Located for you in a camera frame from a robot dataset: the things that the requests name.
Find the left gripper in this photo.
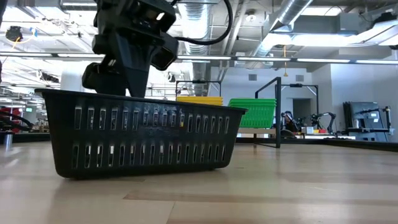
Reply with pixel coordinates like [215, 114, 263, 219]
[82, 18, 180, 98]

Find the yellow plastic basket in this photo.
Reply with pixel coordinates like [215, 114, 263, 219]
[176, 95, 224, 100]
[176, 98, 224, 103]
[177, 101, 224, 107]

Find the black plastic basket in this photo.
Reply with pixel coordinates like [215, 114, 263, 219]
[34, 88, 249, 180]

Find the white building pillar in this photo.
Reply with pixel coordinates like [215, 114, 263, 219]
[60, 70, 94, 91]

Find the long linear ceiling light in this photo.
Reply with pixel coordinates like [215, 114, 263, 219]
[0, 52, 398, 65]

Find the small metal cylinder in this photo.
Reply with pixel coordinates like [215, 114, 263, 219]
[2, 132, 14, 150]

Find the person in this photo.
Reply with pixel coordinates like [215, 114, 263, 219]
[280, 110, 300, 134]

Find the grey equipment cart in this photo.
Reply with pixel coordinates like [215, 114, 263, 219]
[343, 101, 396, 143]

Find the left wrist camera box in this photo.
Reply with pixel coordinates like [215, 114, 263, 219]
[130, 0, 177, 32]

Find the black metal gantry frame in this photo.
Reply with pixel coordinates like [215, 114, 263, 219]
[279, 83, 320, 131]
[175, 80, 223, 98]

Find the silver ribbed ventilation duct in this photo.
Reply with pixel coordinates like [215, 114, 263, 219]
[177, 0, 224, 97]

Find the black ceiling cable reel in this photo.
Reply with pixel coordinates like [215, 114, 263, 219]
[5, 25, 23, 43]

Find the wooden shelf with black frame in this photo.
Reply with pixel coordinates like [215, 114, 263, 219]
[238, 77, 282, 149]

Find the yellow hanging cord plug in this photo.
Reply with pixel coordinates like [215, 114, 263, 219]
[282, 45, 289, 78]

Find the silver spiral ventilation duct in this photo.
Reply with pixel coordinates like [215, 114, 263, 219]
[245, 0, 315, 68]

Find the grey rectangular ceiling duct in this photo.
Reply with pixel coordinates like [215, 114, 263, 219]
[292, 12, 361, 35]

